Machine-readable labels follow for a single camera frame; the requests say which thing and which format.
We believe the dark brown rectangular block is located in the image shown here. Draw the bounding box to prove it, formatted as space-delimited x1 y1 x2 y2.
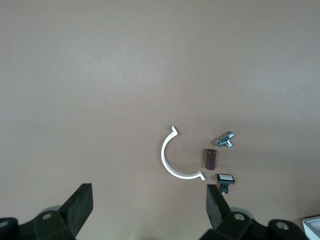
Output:
204 148 218 171

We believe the white half-ring pipe clamp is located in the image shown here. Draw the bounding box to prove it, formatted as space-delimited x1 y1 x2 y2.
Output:
160 125 206 181

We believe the chrome metal tee fitting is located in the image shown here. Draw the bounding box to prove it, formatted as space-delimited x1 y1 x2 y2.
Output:
214 131 235 149

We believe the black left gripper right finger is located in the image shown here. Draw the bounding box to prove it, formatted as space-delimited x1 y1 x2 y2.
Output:
199 184 308 240

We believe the white drawer cabinet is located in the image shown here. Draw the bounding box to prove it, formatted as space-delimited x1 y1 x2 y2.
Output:
301 216 320 240

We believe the white square push button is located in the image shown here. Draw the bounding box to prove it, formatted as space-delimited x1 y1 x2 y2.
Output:
216 173 236 196

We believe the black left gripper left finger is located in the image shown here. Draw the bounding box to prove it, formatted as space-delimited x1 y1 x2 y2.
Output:
0 183 94 240

